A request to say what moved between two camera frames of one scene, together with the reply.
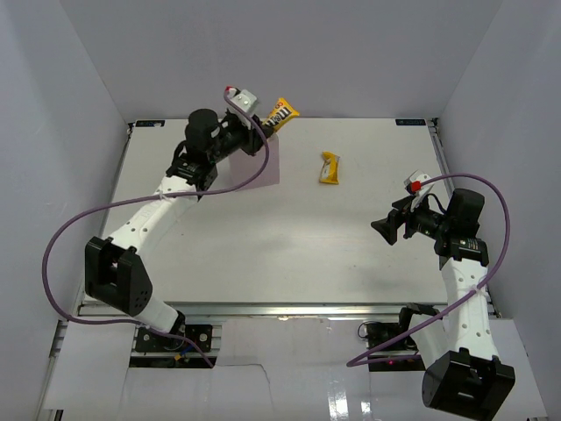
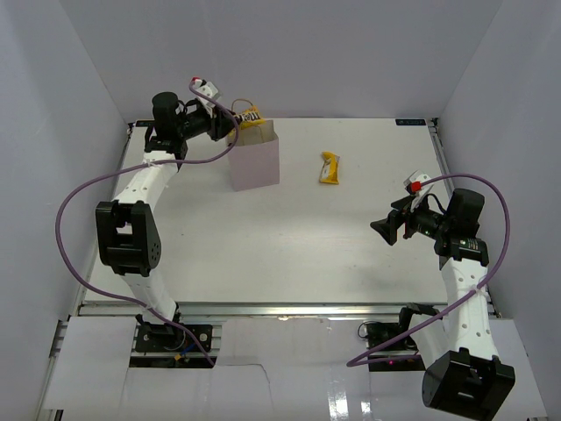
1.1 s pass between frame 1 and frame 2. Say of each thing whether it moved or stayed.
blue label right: stayed
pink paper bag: stayed
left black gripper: moved
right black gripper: stayed
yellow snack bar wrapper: stayed
